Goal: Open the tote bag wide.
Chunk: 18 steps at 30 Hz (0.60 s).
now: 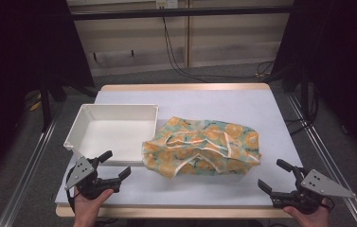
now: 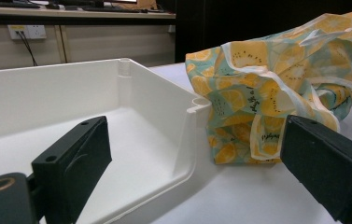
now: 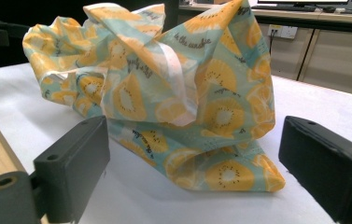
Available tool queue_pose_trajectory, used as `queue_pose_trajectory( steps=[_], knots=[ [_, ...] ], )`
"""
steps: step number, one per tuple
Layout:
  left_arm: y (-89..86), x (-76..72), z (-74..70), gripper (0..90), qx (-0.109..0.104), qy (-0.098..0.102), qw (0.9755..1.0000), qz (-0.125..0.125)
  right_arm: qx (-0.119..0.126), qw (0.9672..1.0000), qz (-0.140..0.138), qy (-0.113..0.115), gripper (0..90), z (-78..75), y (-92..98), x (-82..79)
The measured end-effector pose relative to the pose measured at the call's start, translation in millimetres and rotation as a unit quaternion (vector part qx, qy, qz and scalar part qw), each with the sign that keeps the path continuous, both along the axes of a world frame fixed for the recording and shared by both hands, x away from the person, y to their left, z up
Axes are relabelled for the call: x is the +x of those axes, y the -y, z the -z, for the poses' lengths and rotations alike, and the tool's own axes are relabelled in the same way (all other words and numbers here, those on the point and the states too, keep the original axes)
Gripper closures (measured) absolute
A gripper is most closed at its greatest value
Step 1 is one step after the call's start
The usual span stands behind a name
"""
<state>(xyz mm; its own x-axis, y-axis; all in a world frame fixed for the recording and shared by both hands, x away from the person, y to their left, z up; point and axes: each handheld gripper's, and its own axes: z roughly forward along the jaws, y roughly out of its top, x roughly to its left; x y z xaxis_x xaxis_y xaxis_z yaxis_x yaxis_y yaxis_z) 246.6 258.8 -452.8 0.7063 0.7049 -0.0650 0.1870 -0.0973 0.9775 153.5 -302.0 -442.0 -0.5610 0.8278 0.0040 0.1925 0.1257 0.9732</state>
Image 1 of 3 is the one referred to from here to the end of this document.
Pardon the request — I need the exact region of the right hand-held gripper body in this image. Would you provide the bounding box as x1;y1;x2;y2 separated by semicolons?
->
269;168;357;216

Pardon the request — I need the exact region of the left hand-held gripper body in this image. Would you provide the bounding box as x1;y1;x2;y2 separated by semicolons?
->
64;155;122;201

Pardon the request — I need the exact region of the white plastic tray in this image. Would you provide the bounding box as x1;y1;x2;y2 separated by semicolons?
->
62;103;160;167

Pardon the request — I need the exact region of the orange print cloth bag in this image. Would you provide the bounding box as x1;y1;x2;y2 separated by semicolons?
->
141;116;262;181

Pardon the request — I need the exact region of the person's right hand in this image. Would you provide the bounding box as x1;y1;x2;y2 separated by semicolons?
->
282;198;330;227

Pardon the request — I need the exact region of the person's left hand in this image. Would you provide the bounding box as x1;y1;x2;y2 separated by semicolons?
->
72;187;115;227

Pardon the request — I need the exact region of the black metal stand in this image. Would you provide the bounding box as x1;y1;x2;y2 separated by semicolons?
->
38;77;68;132
298;67;314;122

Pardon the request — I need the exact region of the pale blue table mat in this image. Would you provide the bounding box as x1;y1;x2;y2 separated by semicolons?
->
54;89;320;208

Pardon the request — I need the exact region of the black curtain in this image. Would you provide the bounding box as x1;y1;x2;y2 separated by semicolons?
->
0;0;96;192
273;0;357;166

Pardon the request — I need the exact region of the black horizontal bar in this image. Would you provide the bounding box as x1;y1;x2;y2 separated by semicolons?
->
71;5;294;21

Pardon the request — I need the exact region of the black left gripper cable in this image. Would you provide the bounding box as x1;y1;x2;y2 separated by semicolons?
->
64;165;79;215

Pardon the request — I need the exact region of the aluminium floor rail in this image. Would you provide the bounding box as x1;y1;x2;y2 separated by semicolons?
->
287;94;357;227
0;114;59;227

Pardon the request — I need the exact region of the black wall cable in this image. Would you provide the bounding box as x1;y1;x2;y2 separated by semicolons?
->
161;16;276;80

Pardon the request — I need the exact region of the white wall socket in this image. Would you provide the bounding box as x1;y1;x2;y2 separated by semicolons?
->
155;0;180;9

